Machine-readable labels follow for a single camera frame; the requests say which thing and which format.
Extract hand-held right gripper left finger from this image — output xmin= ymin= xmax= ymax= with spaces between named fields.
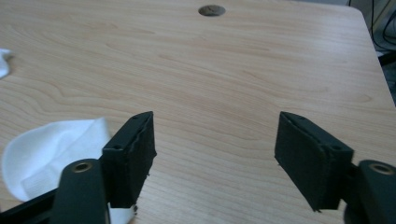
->
xmin=102 ymin=111 xmax=158 ymax=209

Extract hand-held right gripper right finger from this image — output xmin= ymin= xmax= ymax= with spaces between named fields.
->
xmin=274 ymin=111 xmax=355 ymax=213

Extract large white cloth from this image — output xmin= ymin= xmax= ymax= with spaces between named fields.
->
xmin=1 ymin=117 xmax=138 ymax=224

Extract small white cloth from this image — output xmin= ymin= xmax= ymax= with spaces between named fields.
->
xmin=0 ymin=48 xmax=14 ymax=79

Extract thin black cable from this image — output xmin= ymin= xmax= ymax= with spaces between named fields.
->
xmin=370 ymin=0 xmax=388 ymax=52

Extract looped black cable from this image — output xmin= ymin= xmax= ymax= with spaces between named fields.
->
xmin=382 ymin=11 xmax=396 ymax=45

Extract round table cable hole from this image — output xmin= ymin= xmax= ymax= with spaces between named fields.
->
xmin=197 ymin=4 xmax=227 ymax=18

